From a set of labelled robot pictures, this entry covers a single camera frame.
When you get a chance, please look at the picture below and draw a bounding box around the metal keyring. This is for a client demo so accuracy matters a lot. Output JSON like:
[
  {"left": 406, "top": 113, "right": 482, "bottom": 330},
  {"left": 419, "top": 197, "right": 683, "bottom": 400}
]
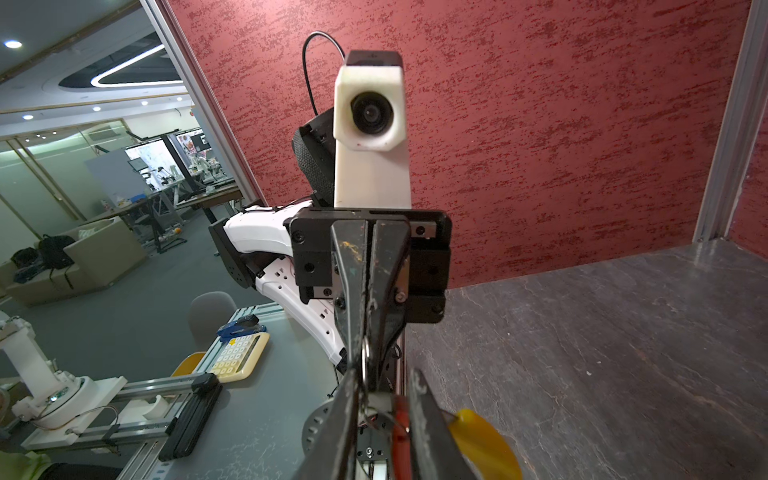
[{"left": 359, "top": 335, "right": 372, "bottom": 392}]

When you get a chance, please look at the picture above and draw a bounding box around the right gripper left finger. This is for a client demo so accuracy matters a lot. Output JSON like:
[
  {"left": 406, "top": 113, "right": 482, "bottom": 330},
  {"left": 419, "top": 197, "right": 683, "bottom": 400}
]
[{"left": 293, "top": 367, "right": 360, "bottom": 479}]

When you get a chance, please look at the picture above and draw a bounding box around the right aluminium corner post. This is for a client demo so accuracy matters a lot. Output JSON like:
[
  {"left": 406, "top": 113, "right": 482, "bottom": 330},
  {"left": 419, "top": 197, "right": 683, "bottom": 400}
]
[{"left": 693, "top": 0, "right": 767, "bottom": 243}]

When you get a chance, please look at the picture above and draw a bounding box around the white robot base outside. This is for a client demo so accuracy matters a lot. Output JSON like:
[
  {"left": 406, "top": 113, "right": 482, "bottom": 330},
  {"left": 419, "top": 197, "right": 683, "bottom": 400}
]
[{"left": 1, "top": 313, "right": 127, "bottom": 451}]

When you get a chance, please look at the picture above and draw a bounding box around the beige sofa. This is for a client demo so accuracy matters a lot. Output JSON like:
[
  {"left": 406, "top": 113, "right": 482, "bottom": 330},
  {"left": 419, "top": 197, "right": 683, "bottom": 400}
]
[{"left": 1, "top": 217, "right": 148, "bottom": 307}]

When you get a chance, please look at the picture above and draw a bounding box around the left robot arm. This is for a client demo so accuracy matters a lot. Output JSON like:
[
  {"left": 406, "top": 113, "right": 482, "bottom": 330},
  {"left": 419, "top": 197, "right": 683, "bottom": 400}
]
[{"left": 209, "top": 110, "right": 452, "bottom": 373}]

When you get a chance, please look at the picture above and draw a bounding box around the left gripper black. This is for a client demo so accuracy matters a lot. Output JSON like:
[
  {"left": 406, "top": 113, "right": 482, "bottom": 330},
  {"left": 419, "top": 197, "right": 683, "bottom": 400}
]
[{"left": 287, "top": 207, "right": 452, "bottom": 390}]

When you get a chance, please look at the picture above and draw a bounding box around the cream calculator keyboard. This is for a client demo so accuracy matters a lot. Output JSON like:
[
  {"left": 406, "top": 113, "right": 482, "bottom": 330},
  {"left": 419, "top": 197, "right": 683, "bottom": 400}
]
[{"left": 206, "top": 332, "right": 270, "bottom": 384}]

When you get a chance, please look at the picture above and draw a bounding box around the aluminium corner post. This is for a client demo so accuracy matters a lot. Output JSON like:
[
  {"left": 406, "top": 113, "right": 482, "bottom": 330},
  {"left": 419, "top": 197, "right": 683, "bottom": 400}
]
[
  {"left": 140, "top": 0, "right": 268, "bottom": 205},
  {"left": 693, "top": 0, "right": 767, "bottom": 243}
]

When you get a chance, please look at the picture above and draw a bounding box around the grey office chair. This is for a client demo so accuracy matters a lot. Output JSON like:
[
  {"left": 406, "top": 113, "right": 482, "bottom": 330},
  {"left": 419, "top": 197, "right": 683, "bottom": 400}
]
[{"left": 187, "top": 291, "right": 237, "bottom": 351}]

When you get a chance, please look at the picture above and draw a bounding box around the red capped key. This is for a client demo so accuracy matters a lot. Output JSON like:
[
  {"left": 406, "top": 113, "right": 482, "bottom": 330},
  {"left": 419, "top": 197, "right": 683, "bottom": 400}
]
[{"left": 391, "top": 395, "right": 413, "bottom": 480}]

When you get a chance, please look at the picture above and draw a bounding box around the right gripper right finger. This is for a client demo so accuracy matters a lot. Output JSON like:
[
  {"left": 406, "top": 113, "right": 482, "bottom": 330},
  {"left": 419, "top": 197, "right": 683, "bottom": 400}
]
[{"left": 407, "top": 368, "right": 476, "bottom": 479}]

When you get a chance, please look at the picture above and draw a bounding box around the left aluminium corner post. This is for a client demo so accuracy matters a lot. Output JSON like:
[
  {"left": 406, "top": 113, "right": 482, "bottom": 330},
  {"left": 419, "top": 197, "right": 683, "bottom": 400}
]
[{"left": 140, "top": 0, "right": 268, "bottom": 205}]

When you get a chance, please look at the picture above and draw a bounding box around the yellow capped key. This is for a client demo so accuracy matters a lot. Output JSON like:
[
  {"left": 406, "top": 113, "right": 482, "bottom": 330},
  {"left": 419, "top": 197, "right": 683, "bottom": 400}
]
[{"left": 442, "top": 409, "right": 523, "bottom": 480}]

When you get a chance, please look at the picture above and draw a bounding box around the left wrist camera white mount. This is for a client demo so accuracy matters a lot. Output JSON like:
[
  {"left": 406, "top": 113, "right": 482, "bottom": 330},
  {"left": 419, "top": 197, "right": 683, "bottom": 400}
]
[{"left": 333, "top": 50, "right": 412, "bottom": 210}]

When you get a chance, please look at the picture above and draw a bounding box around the blue stapler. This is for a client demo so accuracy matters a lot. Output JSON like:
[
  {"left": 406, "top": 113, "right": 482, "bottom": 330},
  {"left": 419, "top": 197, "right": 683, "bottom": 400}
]
[{"left": 217, "top": 314, "right": 267, "bottom": 343}]

